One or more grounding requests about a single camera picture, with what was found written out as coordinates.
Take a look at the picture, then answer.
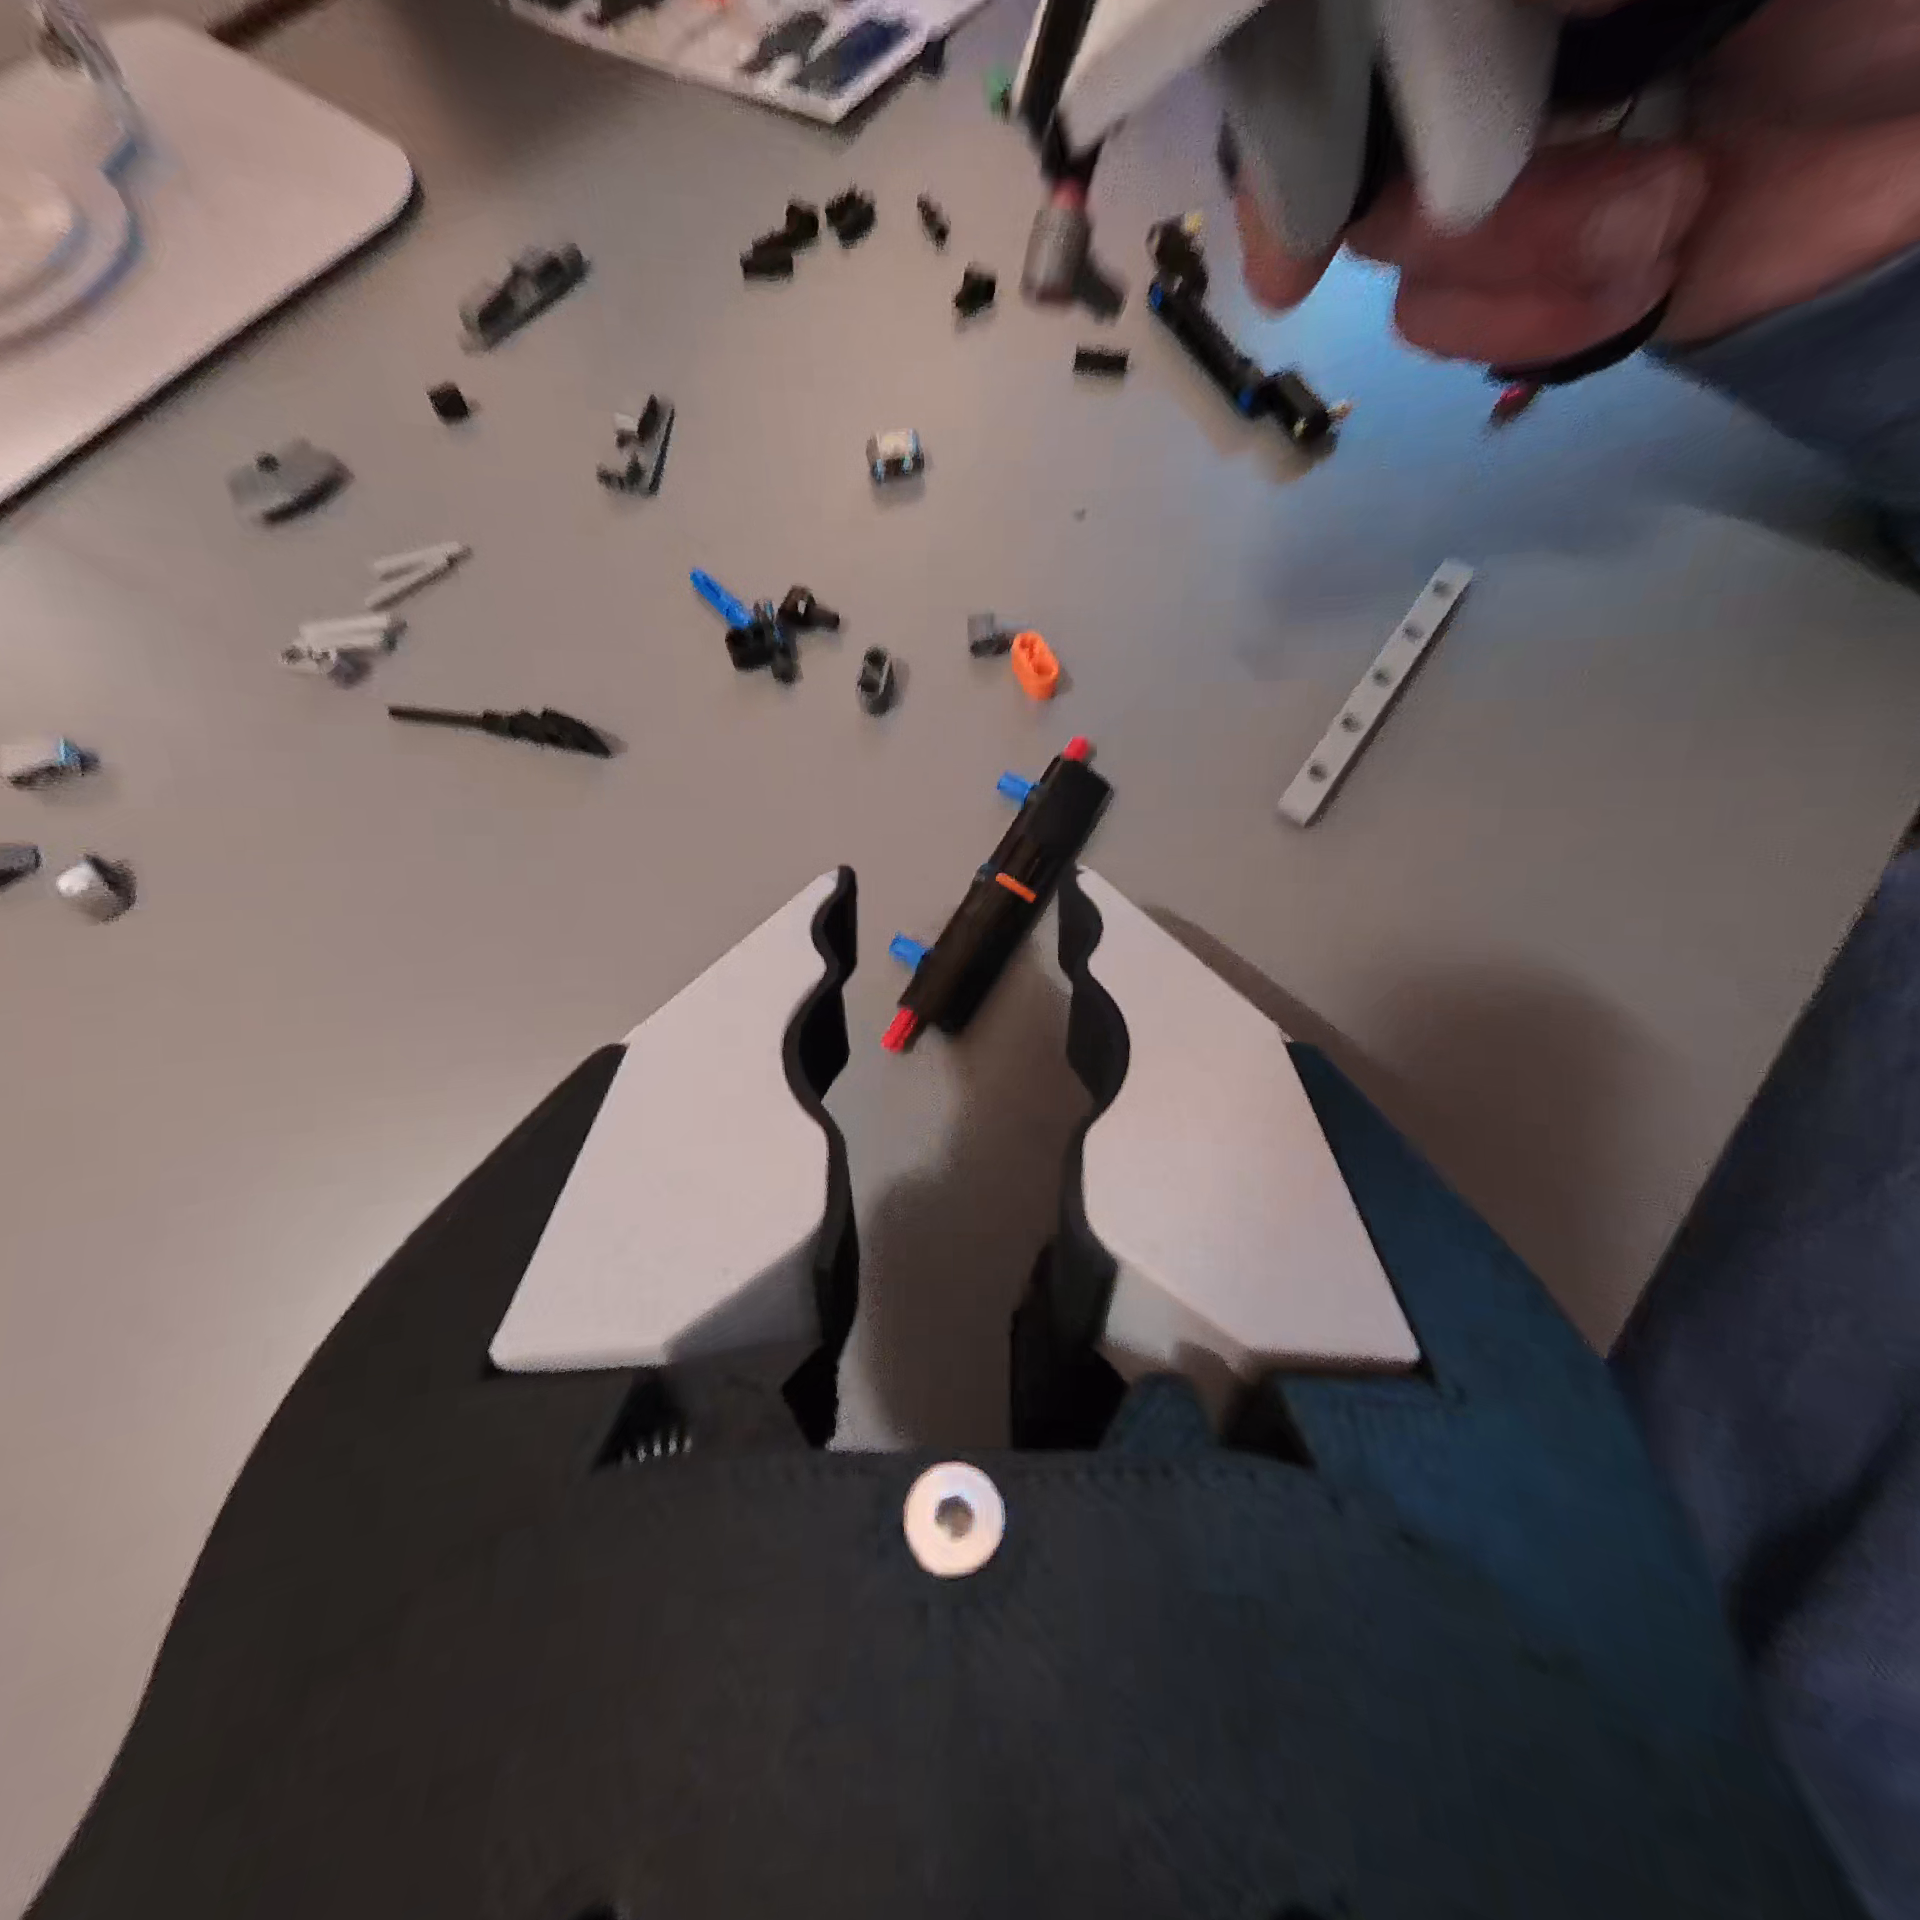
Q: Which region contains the grey curved lego piece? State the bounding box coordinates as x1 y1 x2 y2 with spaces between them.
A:
225 435 353 524

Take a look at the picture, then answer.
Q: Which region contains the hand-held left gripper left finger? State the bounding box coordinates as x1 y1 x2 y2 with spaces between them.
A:
486 866 863 1450

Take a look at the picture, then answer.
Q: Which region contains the dark grey lego wedge panel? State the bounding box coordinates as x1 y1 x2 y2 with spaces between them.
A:
598 392 676 497
456 242 591 348

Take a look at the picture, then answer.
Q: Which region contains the black lego gear rack assembly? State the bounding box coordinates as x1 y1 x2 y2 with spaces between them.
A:
1144 208 1352 450

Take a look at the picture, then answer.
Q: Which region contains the person's right forearm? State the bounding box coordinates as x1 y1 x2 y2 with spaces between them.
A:
1650 270 1920 511

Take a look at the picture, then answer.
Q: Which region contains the black lego beam assembly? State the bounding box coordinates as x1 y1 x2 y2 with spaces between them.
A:
877 734 1120 1053

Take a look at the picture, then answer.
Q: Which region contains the black lego axle with connector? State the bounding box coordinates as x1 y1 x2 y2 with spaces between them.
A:
387 702 616 759

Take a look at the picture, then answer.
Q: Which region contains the lego sticker sheet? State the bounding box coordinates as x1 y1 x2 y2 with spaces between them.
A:
509 0 985 125

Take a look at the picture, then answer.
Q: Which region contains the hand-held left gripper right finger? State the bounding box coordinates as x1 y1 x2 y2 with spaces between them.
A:
1008 866 1425 1450

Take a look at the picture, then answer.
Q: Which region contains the person's right hand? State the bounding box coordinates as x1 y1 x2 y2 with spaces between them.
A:
1245 0 1920 391

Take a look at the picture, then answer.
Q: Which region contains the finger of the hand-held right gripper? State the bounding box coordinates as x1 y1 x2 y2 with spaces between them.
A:
1017 0 1266 167

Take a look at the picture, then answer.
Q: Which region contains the person's blue clothing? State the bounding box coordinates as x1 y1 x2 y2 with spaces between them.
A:
1612 846 1920 1920

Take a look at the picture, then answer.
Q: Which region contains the light grey lego beam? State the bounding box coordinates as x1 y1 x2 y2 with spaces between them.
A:
1275 558 1476 830

